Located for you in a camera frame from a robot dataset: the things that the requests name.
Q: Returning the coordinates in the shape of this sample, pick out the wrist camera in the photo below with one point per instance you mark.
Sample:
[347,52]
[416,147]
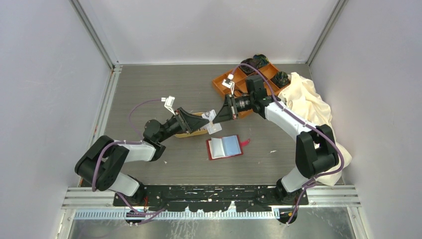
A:
[168,103]
[229,83]

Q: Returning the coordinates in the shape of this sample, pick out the cream cloth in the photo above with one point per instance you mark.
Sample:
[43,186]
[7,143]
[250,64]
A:
[301,97]

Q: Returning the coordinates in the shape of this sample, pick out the orange compartment tray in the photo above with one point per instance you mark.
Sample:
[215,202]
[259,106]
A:
[240,76]

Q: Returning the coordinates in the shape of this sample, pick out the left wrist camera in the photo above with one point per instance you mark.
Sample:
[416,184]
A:
[168,103]

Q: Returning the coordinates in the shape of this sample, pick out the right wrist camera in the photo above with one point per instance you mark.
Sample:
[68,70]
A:
[229,83]

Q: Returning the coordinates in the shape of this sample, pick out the oval wooden card tray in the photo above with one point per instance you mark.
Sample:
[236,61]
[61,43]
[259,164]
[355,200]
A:
[194,132]

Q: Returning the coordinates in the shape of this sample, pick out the dark camouflage rolled sock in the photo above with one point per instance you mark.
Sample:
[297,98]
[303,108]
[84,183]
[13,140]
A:
[281,79]

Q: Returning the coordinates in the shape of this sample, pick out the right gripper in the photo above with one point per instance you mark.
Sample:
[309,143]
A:
[227,112]

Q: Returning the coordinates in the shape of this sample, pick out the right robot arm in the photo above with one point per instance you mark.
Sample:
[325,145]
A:
[315,152]

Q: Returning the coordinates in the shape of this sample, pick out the dark green rolled sock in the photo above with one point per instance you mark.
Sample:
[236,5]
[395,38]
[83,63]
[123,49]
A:
[260,60]

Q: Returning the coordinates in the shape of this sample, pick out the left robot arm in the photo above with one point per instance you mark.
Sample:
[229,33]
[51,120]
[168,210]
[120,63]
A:
[102,163]

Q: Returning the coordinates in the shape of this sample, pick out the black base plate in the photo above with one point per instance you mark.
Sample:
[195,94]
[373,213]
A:
[211,198]

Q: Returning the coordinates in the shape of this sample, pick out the red card holder wallet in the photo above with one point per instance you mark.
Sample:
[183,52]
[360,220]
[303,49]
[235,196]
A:
[225,147]

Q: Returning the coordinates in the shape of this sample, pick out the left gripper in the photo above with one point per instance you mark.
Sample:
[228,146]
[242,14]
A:
[188,122]

